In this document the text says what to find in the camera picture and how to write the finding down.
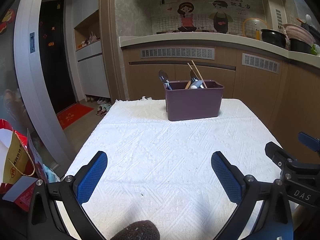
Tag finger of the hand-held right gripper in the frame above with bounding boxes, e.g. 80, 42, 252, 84
265, 142, 300, 170
298, 132, 320, 153

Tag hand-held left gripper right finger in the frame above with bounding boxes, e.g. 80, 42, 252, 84
211, 151, 294, 240

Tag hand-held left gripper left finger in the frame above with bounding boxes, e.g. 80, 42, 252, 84
27, 151, 108, 240

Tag purple plastic utensil holder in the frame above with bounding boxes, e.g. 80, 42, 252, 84
164, 80, 225, 122

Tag metal spoon with white ball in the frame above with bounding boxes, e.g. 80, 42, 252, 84
158, 70, 173, 90

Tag person's left hand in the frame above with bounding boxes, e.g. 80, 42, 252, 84
121, 220, 160, 240

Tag teal cloth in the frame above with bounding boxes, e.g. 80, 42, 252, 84
42, 164, 61, 183

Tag red doormat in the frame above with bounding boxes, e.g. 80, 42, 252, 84
56, 104, 95, 130

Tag white textured tablecloth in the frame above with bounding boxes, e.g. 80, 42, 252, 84
56, 99, 300, 240

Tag patterned slippers pair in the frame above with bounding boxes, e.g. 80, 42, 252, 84
96, 105, 112, 117

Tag red cardboard box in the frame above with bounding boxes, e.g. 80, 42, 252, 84
2, 175, 42, 212

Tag row of shoes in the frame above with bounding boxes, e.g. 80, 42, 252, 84
86, 95, 111, 105

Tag white and yellow gift bag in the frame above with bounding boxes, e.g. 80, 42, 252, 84
0, 119, 37, 196

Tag short white vent grille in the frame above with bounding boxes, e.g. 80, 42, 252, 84
242, 53, 280, 74

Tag black pot under basket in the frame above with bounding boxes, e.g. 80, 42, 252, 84
290, 38, 313, 54

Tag black cooking pot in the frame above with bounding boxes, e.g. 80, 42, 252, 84
261, 29, 287, 48

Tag white shoe cabinet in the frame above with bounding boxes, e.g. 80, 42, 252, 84
74, 9, 111, 101

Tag pink plastic basket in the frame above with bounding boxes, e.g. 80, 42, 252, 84
284, 23, 316, 44

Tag brown kitchen cabinets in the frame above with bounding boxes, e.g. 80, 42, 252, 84
122, 46, 320, 153

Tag yellow-rimmed glass lid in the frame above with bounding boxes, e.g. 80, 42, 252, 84
242, 17, 268, 39

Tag black entrance door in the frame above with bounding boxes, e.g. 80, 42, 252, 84
38, 0, 77, 115

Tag long white vent grille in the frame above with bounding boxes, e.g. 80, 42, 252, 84
141, 47, 215, 60

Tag white kitchen counter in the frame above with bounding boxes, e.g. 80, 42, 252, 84
119, 33, 320, 68

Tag red window decoration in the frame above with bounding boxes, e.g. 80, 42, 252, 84
0, 8, 17, 35

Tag grey sliding door handle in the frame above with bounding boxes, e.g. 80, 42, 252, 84
29, 32, 36, 54

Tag cartoon wall sticker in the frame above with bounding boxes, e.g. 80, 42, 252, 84
151, 0, 267, 35

